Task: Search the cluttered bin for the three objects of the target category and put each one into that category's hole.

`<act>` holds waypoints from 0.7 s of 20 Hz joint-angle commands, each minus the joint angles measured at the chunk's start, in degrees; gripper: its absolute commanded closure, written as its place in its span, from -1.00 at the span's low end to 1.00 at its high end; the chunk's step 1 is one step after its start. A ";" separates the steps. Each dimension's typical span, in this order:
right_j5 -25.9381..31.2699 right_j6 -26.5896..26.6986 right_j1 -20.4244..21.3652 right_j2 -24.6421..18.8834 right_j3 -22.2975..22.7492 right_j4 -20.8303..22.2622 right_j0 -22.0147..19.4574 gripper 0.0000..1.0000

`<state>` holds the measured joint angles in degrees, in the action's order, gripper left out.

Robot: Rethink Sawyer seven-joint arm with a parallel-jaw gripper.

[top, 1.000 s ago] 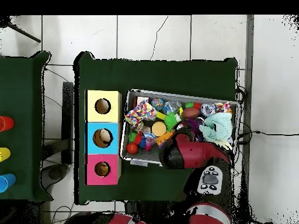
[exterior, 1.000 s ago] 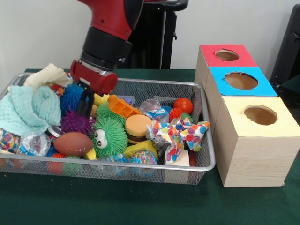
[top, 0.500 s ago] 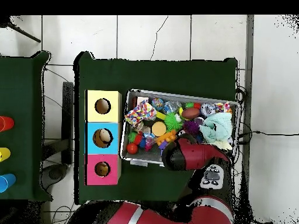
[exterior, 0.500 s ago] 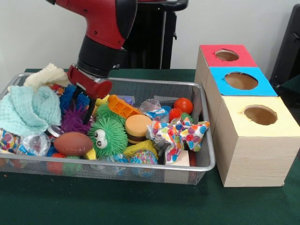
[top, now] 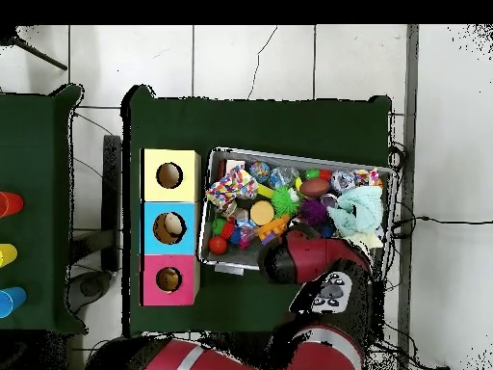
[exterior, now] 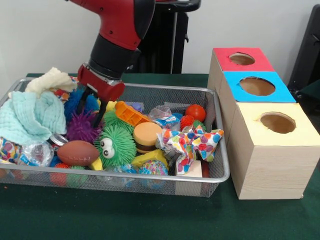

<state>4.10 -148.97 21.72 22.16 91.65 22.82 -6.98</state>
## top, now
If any mint green waffle cloth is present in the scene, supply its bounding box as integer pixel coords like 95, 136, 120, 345
326, 185, 385, 239

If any clear mesh bin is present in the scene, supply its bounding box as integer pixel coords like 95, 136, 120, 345
197, 147, 398, 285

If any wooden box with three holes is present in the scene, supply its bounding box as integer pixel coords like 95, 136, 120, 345
139, 147, 203, 307

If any colourful patchwork fabric toy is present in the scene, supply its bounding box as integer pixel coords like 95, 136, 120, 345
205, 167, 260, 210

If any orange plastic block toy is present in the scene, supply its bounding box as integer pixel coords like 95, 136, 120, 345
257, 214, 293, 242

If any blue globe ball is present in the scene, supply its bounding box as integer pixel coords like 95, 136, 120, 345
248, 160, 272, 183

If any large green fuzzy ball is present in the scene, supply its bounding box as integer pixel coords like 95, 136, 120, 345
270, 185, 302, 220

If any red ball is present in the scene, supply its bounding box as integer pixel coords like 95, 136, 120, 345
208, 235, 229, 256

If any purple spiky ball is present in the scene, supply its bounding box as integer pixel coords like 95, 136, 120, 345
299, 198, 329, 228

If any brown football toy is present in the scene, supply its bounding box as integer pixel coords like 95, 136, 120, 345
298, 176, 331, 198

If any dark green table cloth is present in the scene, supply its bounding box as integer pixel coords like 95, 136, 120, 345
122, 84, 394, 339
0, 84, 85, 332

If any clear plastic ball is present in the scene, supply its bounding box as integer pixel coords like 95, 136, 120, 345
330, 170, 356, 194

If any colourful polka dot fabric toy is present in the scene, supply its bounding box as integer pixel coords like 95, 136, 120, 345
353, 167, 383, 188

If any black equipment stand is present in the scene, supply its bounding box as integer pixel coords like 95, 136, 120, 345
67, 134, 124, 309

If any red plastic cup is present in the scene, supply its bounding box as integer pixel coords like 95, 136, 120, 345
0, 191, 24, 219

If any yellow plastic cup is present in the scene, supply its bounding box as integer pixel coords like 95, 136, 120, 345
0, 243, 18, 269

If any blue plastic cup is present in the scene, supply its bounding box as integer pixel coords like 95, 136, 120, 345
0, 286, 28, 319

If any black tripod leg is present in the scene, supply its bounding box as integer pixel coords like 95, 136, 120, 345
0, 26, 69, 72

